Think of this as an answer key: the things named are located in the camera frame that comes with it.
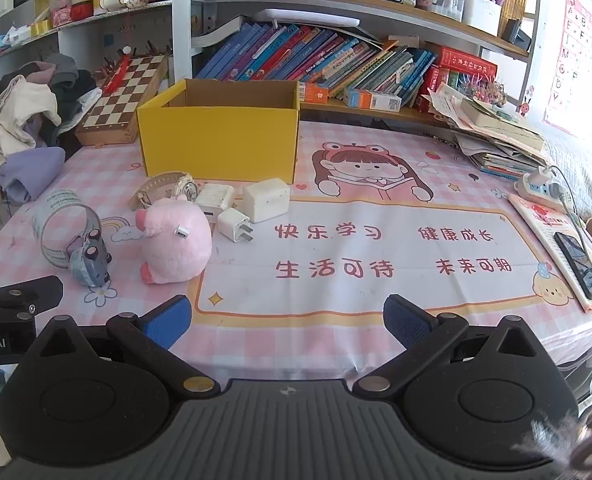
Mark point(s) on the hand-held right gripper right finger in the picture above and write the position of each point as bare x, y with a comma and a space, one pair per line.
408, 324

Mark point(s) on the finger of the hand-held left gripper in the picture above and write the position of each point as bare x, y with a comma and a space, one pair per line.
21, 296

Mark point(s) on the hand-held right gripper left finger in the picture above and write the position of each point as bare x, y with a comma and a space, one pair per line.
168, 321

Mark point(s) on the clear printed tape roll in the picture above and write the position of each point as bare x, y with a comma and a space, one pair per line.
43, 232

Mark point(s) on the pink plush pig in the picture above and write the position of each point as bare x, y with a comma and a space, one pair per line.
176, 252

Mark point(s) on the blue purple toy car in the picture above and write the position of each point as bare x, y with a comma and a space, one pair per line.
88, 265

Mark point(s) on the small white plug charger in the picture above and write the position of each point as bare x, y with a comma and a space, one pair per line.
232, 222

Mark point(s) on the large white cube charger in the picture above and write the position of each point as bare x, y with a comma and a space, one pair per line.
266, 202

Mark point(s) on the yellow cardboard box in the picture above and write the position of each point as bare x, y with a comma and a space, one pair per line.
216, 145

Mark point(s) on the pink checked desktop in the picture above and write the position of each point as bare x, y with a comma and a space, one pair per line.
375, 280

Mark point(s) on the lavender cloth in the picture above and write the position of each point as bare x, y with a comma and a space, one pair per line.
31, 172

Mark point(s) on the pink white booklet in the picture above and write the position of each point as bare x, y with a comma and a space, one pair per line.
545, 225

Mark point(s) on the black smartphone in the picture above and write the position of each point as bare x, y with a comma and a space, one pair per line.
580, 265

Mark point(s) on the grey fuzzy cloth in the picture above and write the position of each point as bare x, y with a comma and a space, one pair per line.
555, 440

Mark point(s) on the white power strip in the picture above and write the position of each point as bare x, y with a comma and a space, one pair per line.
540, 191

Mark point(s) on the pile of clothes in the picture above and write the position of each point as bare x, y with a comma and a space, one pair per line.
21, 105

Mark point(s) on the stack of papers and books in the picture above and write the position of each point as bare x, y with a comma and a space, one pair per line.
495, 135

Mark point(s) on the wooden chessboard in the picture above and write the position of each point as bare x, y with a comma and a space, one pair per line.
121, 105

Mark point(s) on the orange blue medicine box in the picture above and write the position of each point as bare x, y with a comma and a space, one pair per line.
370, 100

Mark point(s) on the red tassel ornament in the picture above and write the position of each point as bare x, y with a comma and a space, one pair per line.
118, 72

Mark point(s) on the small orange box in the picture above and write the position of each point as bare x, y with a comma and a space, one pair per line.
315, 92

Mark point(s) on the red dictionary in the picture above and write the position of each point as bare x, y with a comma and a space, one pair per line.
465, 62

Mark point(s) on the pink patterned box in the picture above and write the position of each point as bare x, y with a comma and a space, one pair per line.
62, 16

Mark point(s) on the white wooden bookshelf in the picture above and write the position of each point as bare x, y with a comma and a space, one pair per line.
181, 35

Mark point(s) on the row of leaning books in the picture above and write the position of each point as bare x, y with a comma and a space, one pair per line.
276, 55

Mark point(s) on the small black box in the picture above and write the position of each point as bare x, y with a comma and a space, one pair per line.
518, 32

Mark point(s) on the white desk organiser container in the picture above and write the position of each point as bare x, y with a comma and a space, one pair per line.
483, 15

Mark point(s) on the row of yellow books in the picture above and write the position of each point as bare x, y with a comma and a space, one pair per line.
513, 0

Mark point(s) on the alphabet wall poster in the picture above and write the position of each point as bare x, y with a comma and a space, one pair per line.
575, 60

